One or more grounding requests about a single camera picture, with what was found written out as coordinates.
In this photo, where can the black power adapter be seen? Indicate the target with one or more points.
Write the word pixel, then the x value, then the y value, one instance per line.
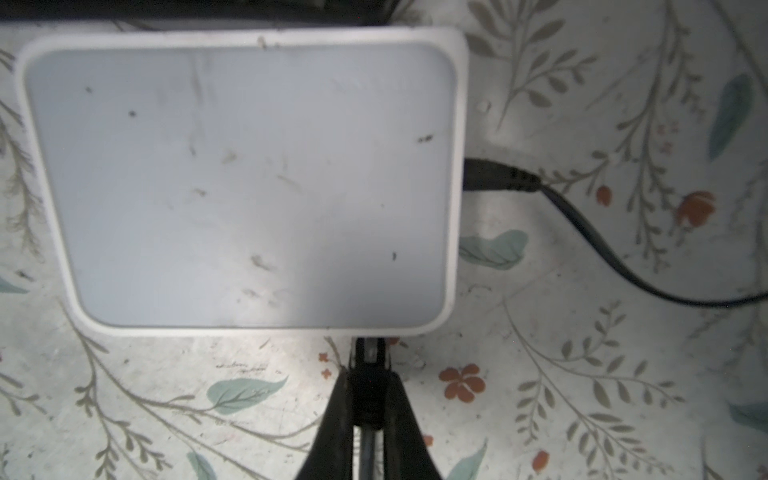
pixel 483 175

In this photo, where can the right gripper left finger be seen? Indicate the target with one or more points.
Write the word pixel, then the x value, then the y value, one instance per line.
pixel 331 454

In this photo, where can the floral patterned table mat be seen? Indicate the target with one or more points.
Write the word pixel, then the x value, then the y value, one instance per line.
pixel 650 117

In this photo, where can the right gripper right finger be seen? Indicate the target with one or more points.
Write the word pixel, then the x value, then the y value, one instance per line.
pixel 405 452

